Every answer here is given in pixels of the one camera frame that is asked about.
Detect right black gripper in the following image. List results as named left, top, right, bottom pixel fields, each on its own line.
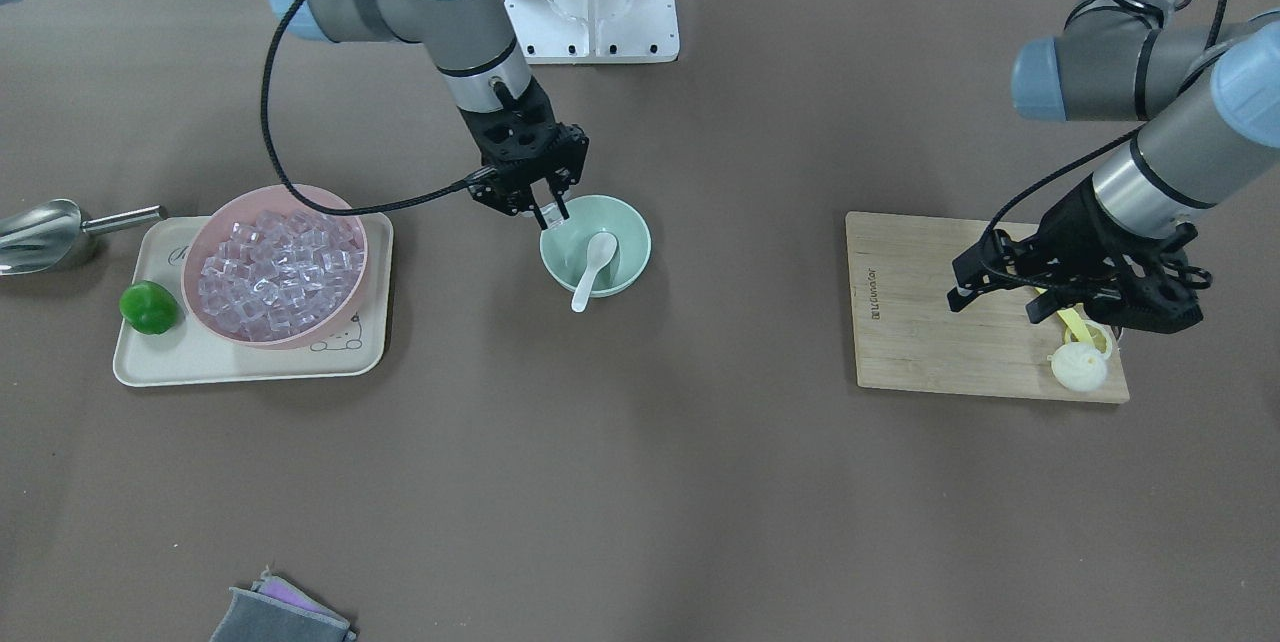
left=461, top=78, right=589, bottom=231

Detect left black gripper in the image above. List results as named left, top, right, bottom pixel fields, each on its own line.
left=947, top=182, right=1213, bottom=335

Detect clear ice cube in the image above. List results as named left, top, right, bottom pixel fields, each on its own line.
left=541, top=203, right=564, bottom=229

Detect white ceramic spoon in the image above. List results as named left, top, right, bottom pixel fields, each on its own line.
left=571, top=231, right=618, bottom=313

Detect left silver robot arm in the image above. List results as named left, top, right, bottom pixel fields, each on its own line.
left=947, top=0, right=1279, bottom=335

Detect mint green bowl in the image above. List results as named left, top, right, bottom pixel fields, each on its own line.
left=539, top=194, right=652, bottom=297

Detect yellow plastic spoon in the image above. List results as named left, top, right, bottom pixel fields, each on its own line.
left=1055, top=308, right=1101, bottom=350

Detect pink bowl of ice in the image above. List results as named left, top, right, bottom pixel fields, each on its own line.
left=180, top=185, right=372, bottom=350

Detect metal ice scoop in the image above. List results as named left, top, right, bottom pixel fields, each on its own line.
left=1, top=200, right=168, bottom=276

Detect bamboo cutting board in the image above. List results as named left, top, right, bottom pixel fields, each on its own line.
left=845, top=212, right=1130, bottom=405

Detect beige plastic tray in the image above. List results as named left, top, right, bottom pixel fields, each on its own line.
left=111, top=215, right=394, bottom=388

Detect green lime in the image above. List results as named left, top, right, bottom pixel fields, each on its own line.
left=118, top=279, right=182, bottom=335

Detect grey folded cloth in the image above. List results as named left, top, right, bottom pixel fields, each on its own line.
left=210, top=570, right=358, bottom=641

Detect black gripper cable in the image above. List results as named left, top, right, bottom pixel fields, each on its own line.
left=260, top=0, right=497, bottom=217

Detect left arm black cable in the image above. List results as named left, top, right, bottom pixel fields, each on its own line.
left=975, top=0, right=1231, bottom=283

